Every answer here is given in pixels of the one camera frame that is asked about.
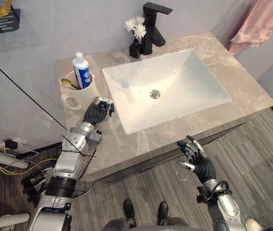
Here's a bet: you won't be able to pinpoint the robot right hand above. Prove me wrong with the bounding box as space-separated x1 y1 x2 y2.
176 135 217 183

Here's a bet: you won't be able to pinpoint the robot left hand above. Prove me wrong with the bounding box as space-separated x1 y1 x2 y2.
83 96 115 126

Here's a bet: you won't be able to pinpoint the cream ceramic mug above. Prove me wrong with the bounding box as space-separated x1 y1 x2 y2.
61 70 99 111

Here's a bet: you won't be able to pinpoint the yellow green toothbrush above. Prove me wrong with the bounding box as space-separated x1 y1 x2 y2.
61 78 80 90

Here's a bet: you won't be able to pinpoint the white blue toothpaste tube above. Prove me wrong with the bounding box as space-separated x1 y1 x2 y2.
72 51 91 90

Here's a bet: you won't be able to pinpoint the grey marble vanity cabinet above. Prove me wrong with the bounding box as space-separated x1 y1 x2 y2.
55 31 273 182

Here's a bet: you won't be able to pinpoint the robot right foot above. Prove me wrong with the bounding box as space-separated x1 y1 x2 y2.
156 201 169 225

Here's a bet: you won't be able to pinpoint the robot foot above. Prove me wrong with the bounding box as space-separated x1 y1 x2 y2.
156 201 169 225
123 199 137 228

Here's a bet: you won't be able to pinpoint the white rectangular sink basin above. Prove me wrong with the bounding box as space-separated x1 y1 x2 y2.
102 49 231 135

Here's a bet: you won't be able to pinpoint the black flower vase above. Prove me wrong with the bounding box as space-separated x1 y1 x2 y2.
129 36 142 58

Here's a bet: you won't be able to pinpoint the person's white shoe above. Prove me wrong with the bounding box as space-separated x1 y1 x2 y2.
244 217 264 231

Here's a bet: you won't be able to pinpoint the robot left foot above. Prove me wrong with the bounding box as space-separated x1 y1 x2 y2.
123 199 137 228

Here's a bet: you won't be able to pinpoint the black power plug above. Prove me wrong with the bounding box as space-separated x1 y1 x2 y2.
2 139 18 150

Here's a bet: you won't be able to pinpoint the white artificial flowers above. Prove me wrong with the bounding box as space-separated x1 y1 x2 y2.
124 16 147 40

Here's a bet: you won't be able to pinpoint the white pipe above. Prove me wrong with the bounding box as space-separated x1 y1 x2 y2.
0 146 29 169

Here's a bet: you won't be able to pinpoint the black faucet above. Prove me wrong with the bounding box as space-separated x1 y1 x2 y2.
142 2 174 55

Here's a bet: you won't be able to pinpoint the pink hanging towel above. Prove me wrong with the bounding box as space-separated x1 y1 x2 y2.
229 0 273 55

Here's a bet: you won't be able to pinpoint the white wall power outlet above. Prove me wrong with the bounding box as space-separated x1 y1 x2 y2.
0 137 28 153

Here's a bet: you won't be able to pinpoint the yellow cable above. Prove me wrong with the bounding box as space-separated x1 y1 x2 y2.
0 147 35 176

